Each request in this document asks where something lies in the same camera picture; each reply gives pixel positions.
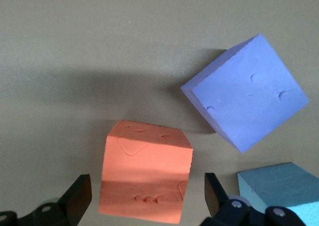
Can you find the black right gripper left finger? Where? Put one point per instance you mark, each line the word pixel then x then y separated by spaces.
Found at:
pixel 74 198

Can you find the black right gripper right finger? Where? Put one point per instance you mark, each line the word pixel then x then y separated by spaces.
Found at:
pixel 216 201

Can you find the orange foam cube with dents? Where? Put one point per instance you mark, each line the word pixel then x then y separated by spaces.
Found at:
pixel 147 166

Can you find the blue foam cube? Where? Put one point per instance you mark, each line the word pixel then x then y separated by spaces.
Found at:
pixel 274 186

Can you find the purple foam cube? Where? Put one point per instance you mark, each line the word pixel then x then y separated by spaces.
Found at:
pixel 249 93

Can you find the table cover mat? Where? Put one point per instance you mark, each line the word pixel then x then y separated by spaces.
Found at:
pixel 74 61

